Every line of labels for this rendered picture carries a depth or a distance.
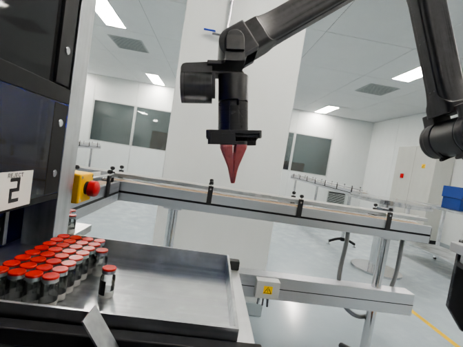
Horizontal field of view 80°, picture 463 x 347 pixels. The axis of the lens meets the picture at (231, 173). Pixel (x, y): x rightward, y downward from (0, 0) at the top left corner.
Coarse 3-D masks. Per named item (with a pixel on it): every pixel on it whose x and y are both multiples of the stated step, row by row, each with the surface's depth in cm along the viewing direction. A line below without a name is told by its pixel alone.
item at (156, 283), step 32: (128, 256) 59; (160, 256) 59; (192, 256) 59; (224, 256) 60; (96, 288) 45; (128, 288) 46; (160, 288) 48; (192, 288) 50; (224, 288) 51; (32, 320) 33; (64, 320) 33; (128, 320) 33; (160, 320) 34; (192, 320) 40; (224, 320) 41
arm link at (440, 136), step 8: (448, 120) 55; (432, 128) 58; (440, 128) 55; (448, 128) 53; (432, 136) 57; (440, 136) 55; (448, 136) 53; (432, 144) 57; (440, 144) 55; (448, 144) 53; (456, 144) 52; (440, 152) 56; (448, 152) 55; (456, 152) 53; (440, 160) 57
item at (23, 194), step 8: (0, 176) 41; (8, 176) 42; (16, 176) 44; (24, 176) 46; (32, 176) 48; (0, 184) 41; (8, 184) 43; (16, 184) 44; (24, 184) 46; (0, 192) 41; (8, 192) 43; (16, 192) 45; (24, 192) 47; (0, 200) 41; (24, 200) 47; (0, 208) 42; (8, 208) 43
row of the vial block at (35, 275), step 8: (88, 240) 52; (72, 248) 48; (80, 248) 48; (56, 256) 44; (64, 256) 44; (40, 264) 40; (48, 264) 40; (56, 264) 42; (32, 272) 38; (40, 272) 38; (48, 272) 39; (32, 280) 37; (40, 280) 38; (24, 288) 37; (32, 288) 37; (24, 296) 37; (32, 296) 37
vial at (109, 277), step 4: (104, 272) 42; (108, 272) 42; (112, 272) 42; (104, 276) 42; (108, 276) 42; (112, 276) 42; (104, 280) 42; (108, 280) 42; (112, 280) 42; (108, 284) 42; (112, 284) 42; (108, 288) 42; (112, 288) 43; (108, 292) 42; (112, 292) 43; (100, 296) 42; (104, 296) 42; (108, 296) 42
